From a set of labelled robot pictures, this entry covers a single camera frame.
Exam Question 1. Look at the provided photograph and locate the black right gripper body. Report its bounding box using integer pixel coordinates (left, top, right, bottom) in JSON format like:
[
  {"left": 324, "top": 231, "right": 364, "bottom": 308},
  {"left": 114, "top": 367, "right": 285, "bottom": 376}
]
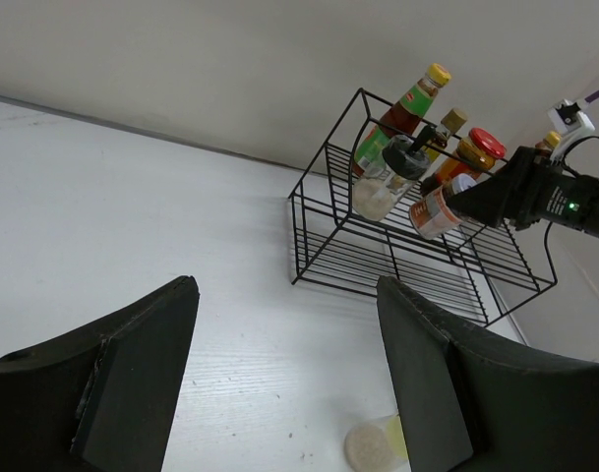
[{"left": 512, "top": 165, "right": 599, "bottom": 239}]

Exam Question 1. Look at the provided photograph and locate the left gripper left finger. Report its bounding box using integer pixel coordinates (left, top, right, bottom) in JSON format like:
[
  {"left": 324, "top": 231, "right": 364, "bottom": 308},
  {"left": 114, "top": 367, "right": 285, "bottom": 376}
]
[{"left": 0, "top": 276, "right": 200, "bottom": 471}]

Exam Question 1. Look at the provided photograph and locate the small yellow oil bottle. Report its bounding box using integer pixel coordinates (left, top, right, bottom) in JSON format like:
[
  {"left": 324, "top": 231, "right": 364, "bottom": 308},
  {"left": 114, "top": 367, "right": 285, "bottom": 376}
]
[{"left": 424, "top": 107, "right": 468, "bottom": 163}]

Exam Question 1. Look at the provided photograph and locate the green label sauce bottle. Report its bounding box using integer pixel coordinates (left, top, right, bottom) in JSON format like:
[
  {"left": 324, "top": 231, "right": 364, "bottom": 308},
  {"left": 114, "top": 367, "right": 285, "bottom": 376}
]
[{"left": 535, "top": 131, "right": 562, "bottom": 153}]

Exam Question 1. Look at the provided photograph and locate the white lid jar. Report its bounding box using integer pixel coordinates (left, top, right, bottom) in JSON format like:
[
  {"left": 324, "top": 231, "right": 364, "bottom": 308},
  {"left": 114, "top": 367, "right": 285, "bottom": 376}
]
[{"left": 409, "top": 174, "right": 476, "bottom": 240}]

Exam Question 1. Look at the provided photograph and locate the yellow lid spice shaker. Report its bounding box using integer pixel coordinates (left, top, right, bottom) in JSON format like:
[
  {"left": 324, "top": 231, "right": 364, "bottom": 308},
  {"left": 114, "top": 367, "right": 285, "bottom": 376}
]
[{"left": 343, "top": 414, "right": 408, "bottom": 472}]

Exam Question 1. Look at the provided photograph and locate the yellow cap chili sauce bottle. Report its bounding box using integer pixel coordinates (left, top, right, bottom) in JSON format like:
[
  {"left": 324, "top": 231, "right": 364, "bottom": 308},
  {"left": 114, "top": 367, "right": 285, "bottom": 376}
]
[{"left": 352, "top": 63, "right": 451, "bottom": 176}]

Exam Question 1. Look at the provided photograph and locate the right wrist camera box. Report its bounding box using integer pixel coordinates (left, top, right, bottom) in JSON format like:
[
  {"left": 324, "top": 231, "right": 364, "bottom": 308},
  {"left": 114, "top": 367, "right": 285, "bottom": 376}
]
[{"left": 548, "top": 98, "right": 595, "bottom": 162}]

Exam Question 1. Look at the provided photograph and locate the black wire rack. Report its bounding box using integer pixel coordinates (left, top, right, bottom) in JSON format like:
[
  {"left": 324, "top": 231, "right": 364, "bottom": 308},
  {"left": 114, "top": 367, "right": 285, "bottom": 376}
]
[{"left": 288, "top": 88, "right": 558, "bottom": 326}]

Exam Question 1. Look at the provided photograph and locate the black cap spice shaker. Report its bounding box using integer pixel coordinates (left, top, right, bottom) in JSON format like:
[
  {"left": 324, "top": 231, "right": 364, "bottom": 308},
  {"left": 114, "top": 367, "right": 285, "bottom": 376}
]
[{"left": 351, "top": 126, "right": 434, "bottom": 221}]

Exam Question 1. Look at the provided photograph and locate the red lid chili jar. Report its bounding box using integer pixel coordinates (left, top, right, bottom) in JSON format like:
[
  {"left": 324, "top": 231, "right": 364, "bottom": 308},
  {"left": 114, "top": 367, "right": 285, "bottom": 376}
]
[{"left": 420, "top": 127, "right": 507, "bottom": 197}]

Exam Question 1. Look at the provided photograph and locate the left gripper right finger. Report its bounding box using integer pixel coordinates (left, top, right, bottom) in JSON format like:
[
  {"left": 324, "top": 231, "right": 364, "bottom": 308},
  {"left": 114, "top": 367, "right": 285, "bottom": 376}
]
[{"left": 377, "top": 276, "right": 599, "bottom": 471}]

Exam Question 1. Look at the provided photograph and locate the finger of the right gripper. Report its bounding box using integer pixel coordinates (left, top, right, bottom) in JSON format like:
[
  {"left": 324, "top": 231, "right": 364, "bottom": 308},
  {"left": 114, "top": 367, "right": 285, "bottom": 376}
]
[{"left": 447, "top": 147, "right": 545, "bottom": 227}]

